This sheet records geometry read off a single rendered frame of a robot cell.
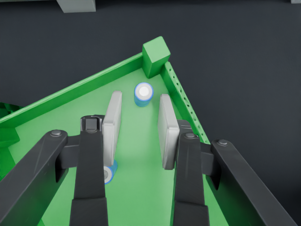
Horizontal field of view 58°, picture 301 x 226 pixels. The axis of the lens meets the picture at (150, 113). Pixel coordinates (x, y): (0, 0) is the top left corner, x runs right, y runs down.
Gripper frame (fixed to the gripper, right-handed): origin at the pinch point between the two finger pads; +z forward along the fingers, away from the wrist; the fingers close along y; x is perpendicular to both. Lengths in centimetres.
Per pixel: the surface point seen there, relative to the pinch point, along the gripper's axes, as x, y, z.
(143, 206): -13.1, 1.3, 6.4
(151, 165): -8.8, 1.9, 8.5
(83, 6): 7, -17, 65
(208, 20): 6, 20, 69
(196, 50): -3, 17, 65
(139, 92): 0.7, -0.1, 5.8
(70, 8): 6, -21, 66
